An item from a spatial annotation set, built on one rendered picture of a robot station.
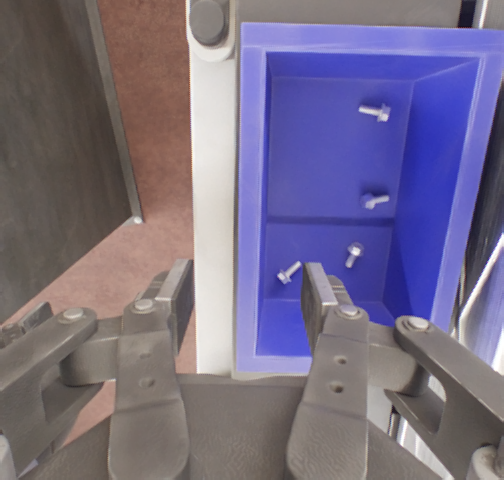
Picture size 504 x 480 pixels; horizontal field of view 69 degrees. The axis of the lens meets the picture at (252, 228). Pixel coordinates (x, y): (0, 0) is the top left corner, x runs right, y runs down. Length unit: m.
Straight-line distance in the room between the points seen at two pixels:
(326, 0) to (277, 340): 0.26
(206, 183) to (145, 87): 0.89
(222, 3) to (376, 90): 0.14
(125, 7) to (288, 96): 1.00
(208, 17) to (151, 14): 0.94
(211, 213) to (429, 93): 0.21
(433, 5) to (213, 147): 0.21
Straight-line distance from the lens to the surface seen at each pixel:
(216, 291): 0.39
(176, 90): 1.21
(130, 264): 1.36
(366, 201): 0.31
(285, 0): 0.32
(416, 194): 0.31
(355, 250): 0.32
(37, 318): 0.38
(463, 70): 0.28
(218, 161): 0.35
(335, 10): 0.32
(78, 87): 1.09
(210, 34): 0.31
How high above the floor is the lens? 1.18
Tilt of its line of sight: 73 degrees down
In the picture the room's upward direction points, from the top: 178 degrees counter-clockwise
